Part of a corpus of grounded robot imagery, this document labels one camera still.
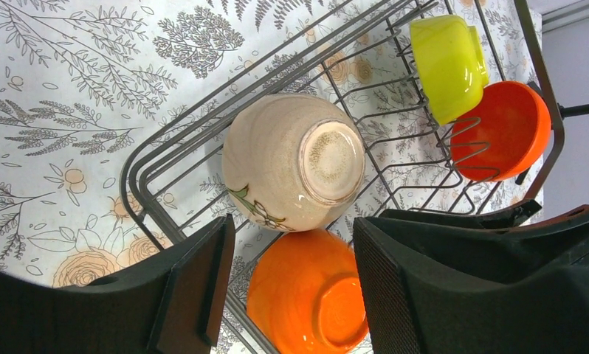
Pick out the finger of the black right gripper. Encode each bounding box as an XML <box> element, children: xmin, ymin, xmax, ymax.
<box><xmin>379</xmin><ymin>199</ymin><xmax>543</xmax><ymax>229</ymax></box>

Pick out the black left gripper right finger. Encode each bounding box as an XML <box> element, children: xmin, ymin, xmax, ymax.
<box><xmin>353</xmin><ymin>205</ymin><xmax>589</xmax><ymax>353</ymax></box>

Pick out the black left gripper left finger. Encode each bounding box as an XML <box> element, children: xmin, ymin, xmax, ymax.
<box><xmin>0</xmin><ymin>215</ymin><xmax>235</xmax><ymax>353</ymax></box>

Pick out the orange bowl front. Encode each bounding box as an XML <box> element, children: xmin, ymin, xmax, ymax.
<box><xmin>247</xmin><ymin>229</ymin><xmax>369</xmax><ymax>353</ymax></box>

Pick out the orange bowl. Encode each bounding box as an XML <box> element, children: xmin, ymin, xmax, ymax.
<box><xmin>247</xmin><ymin>229</ymin><xmax>369</xmax><ymax>353</ymax></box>
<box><xmin>450</xmin><ymin>80</ymin><xmax>551</xmax><ymax>181</ymax></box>

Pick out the orange bowl rear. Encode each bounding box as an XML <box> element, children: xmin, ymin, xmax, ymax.
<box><xmin>450</xmin><ymin>80</ymin><xmax>551</xmax><ymax>181</ymax></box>

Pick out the black microphone tripod stand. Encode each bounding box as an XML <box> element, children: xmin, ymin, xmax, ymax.
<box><xmin>558</xmin><ymin>103</ymin><xmax>589</xmax><ymax>119</ymax></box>

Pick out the yellow green bowl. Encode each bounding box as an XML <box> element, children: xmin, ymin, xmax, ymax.
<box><xmin>409</xmin><ymin>15</ymin><xmax>489</xmax><ymax>125</ymax></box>

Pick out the beige ceramic bowl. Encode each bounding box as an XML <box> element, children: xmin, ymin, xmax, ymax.
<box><xmin>221</xmin><ymin>93</ymin><xmax>365</xmax><ymax>232</ymax></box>

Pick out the floral tablecloth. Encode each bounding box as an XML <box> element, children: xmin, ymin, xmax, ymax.
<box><xmin>0</xmin><ymin>0</ymin><xmax>545</xmax><ymax>354</ymax></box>

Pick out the black wire dish rack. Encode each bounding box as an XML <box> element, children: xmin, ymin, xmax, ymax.
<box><xmin>119</xmin><ymin>0</ymin><xmax>567</xmax><ymax>354</ymax></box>

